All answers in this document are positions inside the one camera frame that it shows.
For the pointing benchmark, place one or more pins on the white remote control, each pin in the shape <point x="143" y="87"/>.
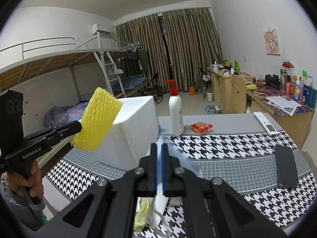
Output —
<point x="265" y="123"/>

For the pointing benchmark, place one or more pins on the green tissue packet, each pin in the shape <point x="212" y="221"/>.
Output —
<point x="142" y="213"/>

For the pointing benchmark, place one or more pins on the red snack packet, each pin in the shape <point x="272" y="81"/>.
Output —
<point x="201" y="127"/>

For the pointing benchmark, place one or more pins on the white styrofoam box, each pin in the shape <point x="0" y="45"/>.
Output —
<point x="131" y="135"/>

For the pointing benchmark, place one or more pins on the white metal bunk bed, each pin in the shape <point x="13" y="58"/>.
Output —
<point x="63" y="52"/>

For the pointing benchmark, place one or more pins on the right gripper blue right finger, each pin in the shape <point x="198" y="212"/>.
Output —
<point x="212" y="208"/>

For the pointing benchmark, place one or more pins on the yellow foam fruit net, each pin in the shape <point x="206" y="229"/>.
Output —
<point x="97" y="120"/>

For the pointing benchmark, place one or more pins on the white pump lotion bottle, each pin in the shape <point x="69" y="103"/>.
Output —
<point x="175" y="109"/>

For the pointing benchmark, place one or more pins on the wooden smiley chair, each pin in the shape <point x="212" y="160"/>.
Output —
<point x="239" y="96"/>

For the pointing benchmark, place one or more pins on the cartoon girl wall poster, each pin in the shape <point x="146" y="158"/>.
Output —
<point x="271" y="39"/>

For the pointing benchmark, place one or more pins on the blue gift bag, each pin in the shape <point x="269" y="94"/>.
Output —
<point x="312" y="95"/>

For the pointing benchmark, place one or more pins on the blue waste basket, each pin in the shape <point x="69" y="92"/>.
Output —
<point x="213" y="109"/>

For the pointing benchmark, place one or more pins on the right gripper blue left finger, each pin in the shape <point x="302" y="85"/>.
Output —
<point x="107" y="208"/>

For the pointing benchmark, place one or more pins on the wooden desk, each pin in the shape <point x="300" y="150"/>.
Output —
<point x="296" y="125"/>

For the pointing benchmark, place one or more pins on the person's left hand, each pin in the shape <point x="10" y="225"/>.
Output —
<point x="15" y="181"/>

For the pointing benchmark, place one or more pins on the black folding chair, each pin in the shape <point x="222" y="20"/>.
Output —
<point x="155" y="90"/>

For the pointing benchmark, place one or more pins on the blue plaid quilt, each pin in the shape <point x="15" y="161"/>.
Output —
<point x="58" y="116"/>

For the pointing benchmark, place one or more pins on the white paper tissue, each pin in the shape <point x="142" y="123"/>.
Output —
<point x="160" y="201"/>

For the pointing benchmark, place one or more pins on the printed paper sheet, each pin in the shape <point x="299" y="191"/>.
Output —
<point x="286" y="104"/>

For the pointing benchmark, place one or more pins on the blue surgical face mask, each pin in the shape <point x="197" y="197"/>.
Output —
<point x="184" y="162"/>

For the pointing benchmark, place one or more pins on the orange box on floor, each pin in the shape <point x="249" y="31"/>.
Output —
<point x="192" y="90"/>

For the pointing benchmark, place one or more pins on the brown curtains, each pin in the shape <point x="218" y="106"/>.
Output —
<point x="179" y="43"/>

